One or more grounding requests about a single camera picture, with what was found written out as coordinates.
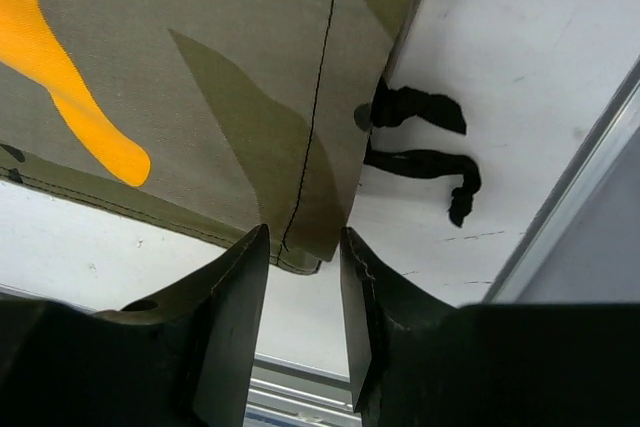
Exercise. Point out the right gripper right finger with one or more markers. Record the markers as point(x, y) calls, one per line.
point(415, 360)

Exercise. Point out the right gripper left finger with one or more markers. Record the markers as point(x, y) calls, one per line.
point(181, 356)

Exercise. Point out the yellow camouflage trousers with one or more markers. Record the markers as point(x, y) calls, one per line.
point(209, 117)

